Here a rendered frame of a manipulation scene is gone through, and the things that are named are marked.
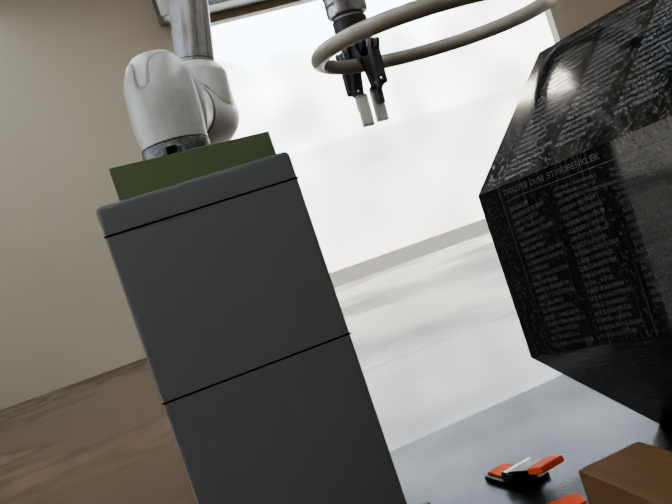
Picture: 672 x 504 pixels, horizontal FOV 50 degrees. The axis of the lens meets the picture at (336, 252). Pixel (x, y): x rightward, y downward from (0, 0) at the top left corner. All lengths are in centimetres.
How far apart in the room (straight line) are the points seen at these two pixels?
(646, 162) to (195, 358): 88
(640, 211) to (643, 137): 11
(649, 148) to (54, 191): 687
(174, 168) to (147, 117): 19
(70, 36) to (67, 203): 169
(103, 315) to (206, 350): 608
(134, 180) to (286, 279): 36
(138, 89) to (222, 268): 45
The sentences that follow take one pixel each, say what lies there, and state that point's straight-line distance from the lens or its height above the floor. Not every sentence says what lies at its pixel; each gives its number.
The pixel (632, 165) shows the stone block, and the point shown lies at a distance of 114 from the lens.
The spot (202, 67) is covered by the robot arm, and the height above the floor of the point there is 109.
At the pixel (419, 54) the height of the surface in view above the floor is 92.
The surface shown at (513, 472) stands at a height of 5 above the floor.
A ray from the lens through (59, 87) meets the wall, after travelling 781.
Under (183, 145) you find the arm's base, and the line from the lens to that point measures 158.
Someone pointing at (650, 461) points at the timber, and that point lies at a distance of 121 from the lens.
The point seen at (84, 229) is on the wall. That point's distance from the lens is 754.
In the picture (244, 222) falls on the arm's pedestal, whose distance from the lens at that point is 145.
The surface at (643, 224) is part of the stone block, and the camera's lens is 116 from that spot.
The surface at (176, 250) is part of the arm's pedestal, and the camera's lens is 143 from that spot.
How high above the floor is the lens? 61
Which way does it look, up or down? 2 degrees down
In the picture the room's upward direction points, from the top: 19 degrees counter-clockwise
